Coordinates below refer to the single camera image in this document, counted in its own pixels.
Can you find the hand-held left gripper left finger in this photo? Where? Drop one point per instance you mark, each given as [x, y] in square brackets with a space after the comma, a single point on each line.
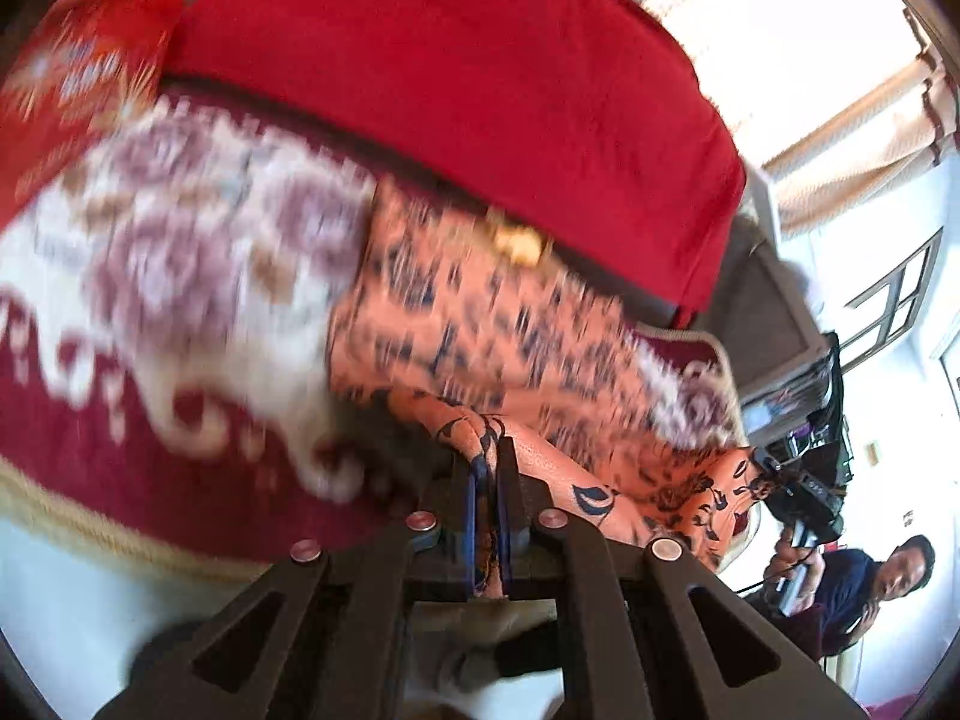
[475, 532]

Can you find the dark window frame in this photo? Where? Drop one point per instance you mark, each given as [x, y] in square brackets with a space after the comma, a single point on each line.
[896, 292]

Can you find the beige curtain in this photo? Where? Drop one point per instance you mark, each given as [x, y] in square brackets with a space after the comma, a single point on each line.
[855, 112]

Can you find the orange floral garment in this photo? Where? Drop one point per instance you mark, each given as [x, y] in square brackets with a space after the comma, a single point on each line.
[487, 315]

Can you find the grey sofa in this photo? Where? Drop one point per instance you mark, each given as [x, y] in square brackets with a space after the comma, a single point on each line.
[757, 300]

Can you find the plain red blanket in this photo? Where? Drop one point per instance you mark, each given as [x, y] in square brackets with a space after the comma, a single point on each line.
[465, 82]

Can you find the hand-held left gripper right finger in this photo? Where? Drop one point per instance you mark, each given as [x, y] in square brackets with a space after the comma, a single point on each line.
[507, 532]

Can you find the small yellow object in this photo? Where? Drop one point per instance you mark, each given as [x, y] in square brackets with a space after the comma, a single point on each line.
[516, 241]

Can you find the dark cluttered shelf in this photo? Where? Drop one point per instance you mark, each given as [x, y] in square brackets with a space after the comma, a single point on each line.
[787, 409]

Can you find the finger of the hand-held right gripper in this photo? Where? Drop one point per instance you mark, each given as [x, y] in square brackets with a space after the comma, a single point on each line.
[763, 469]

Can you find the red patterned cushion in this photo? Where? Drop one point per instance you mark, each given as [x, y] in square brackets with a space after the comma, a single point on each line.
[71, 82]

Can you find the red white floral sofa cover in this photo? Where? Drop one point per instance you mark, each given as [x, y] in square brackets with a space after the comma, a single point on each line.
[187, 255]

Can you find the person's right hand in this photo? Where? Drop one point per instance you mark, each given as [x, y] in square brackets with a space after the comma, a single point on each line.
[786, 556]

